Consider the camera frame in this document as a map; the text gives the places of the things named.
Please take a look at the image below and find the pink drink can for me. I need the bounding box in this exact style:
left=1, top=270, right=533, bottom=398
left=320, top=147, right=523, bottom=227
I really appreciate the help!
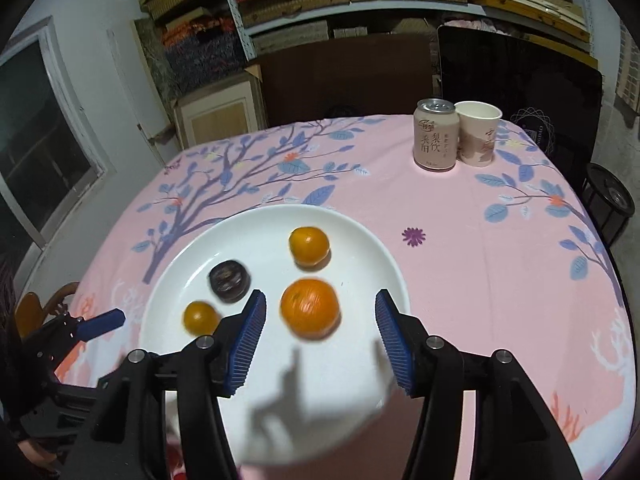
left=413, top=98, right=459, bottom=171

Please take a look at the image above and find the printed paper cup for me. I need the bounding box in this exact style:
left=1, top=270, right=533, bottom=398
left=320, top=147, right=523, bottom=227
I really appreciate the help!
left=454, top=101, right=503, bottom=167

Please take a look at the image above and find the black round stool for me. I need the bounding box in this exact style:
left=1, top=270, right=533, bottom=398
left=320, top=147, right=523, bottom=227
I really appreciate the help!
left=580, top=162, right=636, bottom=248

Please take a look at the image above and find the large orange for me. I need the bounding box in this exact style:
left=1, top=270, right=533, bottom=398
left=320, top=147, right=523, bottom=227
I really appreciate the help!
left=279, top=278, right=342, bottom=339

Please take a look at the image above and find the white metal shelf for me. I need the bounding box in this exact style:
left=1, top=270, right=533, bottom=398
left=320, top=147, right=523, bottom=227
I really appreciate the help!
left=215, top=0, right=601, bottom=68

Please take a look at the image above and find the stack of yellow flat boxes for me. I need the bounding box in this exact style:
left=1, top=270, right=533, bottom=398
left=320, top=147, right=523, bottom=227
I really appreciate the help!
left=472, top=0, right=598, bottom=68

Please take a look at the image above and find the brown board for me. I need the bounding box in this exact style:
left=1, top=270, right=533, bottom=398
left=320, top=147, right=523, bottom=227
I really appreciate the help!
left=248, top=31, right=443, bottom=127

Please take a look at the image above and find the white round plate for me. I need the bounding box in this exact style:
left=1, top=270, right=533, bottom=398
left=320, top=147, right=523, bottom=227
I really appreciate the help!
left=137, top=204, right=412, bottom=466

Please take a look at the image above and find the pink printed tablecloth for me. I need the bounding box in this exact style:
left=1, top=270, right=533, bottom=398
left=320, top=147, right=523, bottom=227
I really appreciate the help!
left=15, top=115, right=640, bottom=480

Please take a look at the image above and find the marble patterned slab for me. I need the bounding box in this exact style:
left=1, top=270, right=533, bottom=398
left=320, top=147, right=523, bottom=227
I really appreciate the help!
left=134, top=19, right=176, bottom=106

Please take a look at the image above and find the stack of blue patterned boxes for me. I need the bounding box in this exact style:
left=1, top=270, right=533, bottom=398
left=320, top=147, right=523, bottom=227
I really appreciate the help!
left=160, top=17, right=246, bottom=88

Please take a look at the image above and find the window with white frame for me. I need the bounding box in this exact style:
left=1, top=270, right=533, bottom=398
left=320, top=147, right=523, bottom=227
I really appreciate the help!
left=0, top=16, right=116, bottom=248

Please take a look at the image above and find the small round orange kumquat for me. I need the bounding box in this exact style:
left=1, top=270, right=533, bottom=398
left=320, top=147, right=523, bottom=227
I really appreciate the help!
left=288, top=226, right=331, bottom=268

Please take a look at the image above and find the wooden chair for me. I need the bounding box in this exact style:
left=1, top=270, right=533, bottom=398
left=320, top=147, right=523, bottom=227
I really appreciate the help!
left=15, top=282, right=81, bottom=341

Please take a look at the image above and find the small amber yellow tomato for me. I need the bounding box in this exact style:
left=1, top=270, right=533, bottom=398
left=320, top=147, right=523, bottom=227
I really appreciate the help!
left=182, top=300, right=221, bottom=335

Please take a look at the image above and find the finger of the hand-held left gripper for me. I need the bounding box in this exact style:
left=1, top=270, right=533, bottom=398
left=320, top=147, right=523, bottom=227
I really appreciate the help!
left=50, top=308, right=126, bottom=348

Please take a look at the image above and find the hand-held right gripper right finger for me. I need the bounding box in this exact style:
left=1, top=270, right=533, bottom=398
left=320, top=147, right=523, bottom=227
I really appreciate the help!
left=375, top=288, right=583, bottom=480

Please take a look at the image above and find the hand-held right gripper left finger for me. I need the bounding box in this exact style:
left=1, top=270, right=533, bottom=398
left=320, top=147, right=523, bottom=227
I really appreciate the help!
left=65, top=289, right=267, bottom=480

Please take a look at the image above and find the cardboard box with wood panel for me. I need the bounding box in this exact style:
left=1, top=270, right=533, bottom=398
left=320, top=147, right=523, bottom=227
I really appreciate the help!
left=171, top=67, right=266, bottom=151

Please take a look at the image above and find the black glossy panel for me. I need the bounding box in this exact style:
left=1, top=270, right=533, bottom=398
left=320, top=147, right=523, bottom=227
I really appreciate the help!
left=436, top=25, right=603, bottom=196

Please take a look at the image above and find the white leaning panel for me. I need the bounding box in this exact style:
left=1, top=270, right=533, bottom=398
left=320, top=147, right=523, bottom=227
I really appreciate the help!
left=106, top=27, right=168, bottom=163

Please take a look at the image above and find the dark water chestnut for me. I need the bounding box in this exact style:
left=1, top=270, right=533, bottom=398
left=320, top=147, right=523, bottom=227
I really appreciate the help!
left=208, top=260, right=251, bottom=302

